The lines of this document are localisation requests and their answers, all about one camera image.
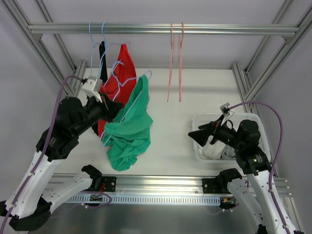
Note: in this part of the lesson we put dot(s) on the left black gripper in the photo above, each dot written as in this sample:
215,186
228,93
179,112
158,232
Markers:
105,107

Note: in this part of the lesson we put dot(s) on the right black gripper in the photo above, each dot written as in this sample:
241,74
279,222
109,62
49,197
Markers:
210,132

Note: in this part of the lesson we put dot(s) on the red tank top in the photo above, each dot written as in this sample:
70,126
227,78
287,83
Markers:
124,56

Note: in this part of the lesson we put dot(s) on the white tank top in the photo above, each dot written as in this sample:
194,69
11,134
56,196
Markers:
218,151

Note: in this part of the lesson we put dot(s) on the green tank top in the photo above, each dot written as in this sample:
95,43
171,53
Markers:
128,135

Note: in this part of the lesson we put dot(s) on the blue hanger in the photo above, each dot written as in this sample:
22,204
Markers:
94,47
104,37
120,83

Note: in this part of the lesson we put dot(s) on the pink hanger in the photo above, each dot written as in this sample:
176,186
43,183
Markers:
172,45
180,43

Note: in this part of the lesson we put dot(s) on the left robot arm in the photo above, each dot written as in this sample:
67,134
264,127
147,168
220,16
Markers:
31,205

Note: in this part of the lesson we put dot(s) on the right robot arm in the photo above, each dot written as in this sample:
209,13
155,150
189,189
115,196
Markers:
265,208

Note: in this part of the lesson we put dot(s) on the black tank top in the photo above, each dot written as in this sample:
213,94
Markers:
103,67

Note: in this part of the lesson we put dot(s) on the white plastic basket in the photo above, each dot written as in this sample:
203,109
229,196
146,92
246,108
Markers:
204,118

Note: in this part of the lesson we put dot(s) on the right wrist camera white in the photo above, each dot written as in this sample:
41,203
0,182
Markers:
226,112

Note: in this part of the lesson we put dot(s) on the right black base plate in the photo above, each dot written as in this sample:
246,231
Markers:
213,186

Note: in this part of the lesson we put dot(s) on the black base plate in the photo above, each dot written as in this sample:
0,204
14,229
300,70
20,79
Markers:
213,186
105,184

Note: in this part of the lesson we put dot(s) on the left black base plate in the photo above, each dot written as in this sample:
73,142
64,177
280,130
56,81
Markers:
105,184

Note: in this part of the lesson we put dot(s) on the front aluminium rail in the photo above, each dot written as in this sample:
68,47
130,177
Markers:
162,185

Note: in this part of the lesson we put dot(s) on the aluminium hanging rail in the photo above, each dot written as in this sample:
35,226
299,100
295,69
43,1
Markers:
162,28

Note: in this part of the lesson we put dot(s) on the white slotted cable duct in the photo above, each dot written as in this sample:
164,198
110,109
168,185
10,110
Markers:
146,199

